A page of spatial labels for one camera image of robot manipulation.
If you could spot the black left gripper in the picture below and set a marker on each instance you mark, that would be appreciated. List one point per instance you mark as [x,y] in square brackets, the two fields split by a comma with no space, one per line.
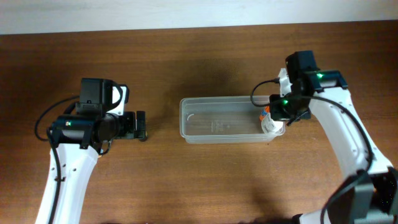
[140,124]

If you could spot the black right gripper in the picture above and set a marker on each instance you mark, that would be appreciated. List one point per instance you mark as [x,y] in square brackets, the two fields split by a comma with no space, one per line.
[275,111]

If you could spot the orange Redoxon tablet tube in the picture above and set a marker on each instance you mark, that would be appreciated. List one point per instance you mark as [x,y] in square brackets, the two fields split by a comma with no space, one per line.
[265,111]

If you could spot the white labelled bottle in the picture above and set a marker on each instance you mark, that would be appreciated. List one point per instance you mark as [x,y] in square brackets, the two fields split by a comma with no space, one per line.
[269,126]

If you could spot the clear plastic container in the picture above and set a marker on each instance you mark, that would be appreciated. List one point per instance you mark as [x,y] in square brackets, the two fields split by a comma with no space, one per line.
[223,119]

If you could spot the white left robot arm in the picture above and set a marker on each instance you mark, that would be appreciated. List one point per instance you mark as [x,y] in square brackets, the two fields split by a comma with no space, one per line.
[82,134]

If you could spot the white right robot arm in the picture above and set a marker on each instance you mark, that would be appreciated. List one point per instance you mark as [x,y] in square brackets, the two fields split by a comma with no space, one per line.
[368,193]

